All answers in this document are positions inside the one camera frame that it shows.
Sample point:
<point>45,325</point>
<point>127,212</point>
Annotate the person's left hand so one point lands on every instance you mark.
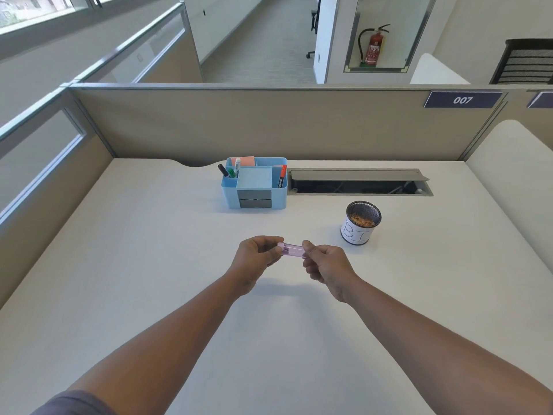
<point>248,263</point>

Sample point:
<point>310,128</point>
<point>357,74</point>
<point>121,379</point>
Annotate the person's right hand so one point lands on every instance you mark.
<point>335,272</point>

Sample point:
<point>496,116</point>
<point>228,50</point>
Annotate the person's right thumb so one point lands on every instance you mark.
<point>312,260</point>

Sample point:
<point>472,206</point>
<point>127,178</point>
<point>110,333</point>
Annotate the person's left thumb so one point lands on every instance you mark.
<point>273,254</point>

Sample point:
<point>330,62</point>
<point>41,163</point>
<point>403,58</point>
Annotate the pink transparent highlighter pen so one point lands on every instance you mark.
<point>293,250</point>

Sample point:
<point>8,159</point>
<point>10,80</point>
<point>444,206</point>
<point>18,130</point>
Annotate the person's left forearm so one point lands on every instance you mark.
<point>151,345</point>

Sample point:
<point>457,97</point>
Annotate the person's right forearm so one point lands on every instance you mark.
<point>440,345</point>

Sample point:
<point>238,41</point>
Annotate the black mesh cup white label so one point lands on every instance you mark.
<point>358,231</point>

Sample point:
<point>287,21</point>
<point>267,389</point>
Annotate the blue plastic desk organizer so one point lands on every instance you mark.
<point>259,192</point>

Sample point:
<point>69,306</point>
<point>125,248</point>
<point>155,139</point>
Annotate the rubber bands in cup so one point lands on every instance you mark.
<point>362,219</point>

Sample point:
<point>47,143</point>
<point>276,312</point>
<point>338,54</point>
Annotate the red capped marker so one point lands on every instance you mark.
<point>282,175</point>

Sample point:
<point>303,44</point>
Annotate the white pen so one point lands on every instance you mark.
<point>237,165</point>

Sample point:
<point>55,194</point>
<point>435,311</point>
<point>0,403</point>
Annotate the black marker pen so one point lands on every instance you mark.
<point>223,170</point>

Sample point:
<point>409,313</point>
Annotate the orange sticky note pad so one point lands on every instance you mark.
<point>244,161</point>

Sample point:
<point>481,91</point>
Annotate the beige desk partition panel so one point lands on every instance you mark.
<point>268,125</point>

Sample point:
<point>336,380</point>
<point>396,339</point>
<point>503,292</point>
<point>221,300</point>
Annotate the white rounded desk divider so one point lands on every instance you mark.
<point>436,72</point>
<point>518,185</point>

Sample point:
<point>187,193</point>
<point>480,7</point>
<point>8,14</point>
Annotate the dark blue desk number plate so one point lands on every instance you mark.
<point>542,100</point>
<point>463,100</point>

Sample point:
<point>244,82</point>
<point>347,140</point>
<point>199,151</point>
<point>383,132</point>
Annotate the red fire extinguisher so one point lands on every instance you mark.
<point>374,48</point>

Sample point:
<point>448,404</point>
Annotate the black office chair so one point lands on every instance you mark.
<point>313,25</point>

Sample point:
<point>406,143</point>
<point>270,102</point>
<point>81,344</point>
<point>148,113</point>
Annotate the glass fire extinguisher cabinet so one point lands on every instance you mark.
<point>389,34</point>

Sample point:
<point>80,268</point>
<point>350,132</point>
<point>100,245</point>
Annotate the beige glazed side partition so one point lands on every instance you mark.
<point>47,159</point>

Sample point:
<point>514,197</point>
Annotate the grey shirt sleeve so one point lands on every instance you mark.
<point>75,404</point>

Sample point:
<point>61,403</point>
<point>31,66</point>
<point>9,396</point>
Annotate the black slatted chair back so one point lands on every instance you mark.
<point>525,62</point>

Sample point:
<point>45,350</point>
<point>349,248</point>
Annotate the window with grey frame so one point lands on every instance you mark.
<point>39,6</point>

